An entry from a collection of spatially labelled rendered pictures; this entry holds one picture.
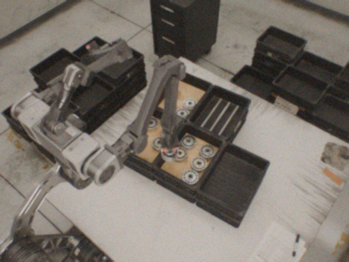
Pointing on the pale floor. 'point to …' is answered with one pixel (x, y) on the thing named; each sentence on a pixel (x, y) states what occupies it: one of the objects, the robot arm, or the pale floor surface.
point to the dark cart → (184, 27)
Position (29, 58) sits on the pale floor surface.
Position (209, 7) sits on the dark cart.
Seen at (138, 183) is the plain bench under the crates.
